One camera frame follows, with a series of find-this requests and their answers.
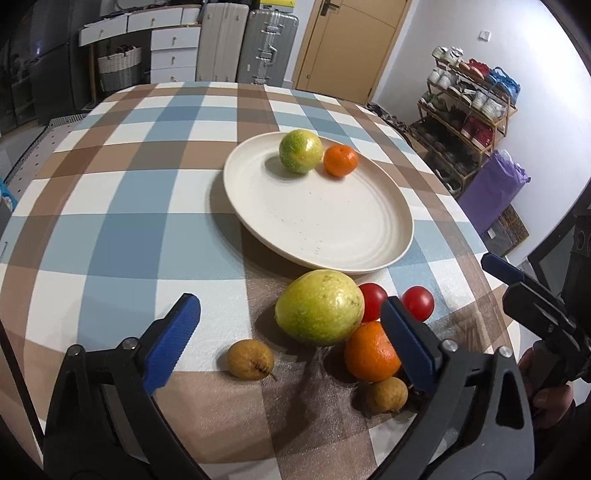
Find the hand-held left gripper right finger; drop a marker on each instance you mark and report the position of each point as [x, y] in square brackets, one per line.
[411, 344]

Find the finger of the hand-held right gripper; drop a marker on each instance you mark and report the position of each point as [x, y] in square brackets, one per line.
[501, 266]
[545, 318]

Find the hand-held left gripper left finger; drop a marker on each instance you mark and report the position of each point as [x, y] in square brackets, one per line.
[173, 341]

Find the red tomato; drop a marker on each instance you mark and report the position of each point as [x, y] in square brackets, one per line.
[418, 302]
[371, 300]

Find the orange tangerine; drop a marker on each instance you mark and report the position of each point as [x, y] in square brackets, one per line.
[340, 160]
[369, 353]

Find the brown longan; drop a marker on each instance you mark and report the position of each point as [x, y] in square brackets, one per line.
[247, 360]
[385, 394]

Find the green guava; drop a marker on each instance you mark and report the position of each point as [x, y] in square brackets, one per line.
[300, 151]
[318, 307]

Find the white round plate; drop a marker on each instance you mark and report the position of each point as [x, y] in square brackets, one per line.
[323, 217]

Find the person's right hand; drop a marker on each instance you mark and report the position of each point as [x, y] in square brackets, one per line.
[549, 406]

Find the patterned doormat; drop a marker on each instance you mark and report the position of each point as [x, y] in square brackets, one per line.
[508, 230]

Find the purple bag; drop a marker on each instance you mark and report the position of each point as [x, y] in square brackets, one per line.
[491, 194]

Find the checked tablecloth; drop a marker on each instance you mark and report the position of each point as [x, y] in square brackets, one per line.
[138, 207]

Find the wooden shoe rack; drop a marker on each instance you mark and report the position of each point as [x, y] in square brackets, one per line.
[466, 115]

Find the blue packet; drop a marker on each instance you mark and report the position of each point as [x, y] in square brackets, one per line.
[7, 196]

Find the wooden door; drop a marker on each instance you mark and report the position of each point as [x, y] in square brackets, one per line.
[346, 46]

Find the wicker basket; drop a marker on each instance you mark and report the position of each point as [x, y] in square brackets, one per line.
[119, 67]

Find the dark grey fridge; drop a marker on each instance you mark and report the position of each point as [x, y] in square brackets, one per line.
[46, 78]

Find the white drawer cabinet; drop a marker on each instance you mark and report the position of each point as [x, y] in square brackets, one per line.
[173, 46]

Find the beige suitcase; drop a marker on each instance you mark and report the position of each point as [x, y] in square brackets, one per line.
[221, 41]

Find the silver suitcase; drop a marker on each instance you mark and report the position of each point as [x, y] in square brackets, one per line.
[265, 46]

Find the yellow box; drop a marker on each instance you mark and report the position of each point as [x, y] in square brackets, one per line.
[277, 2]

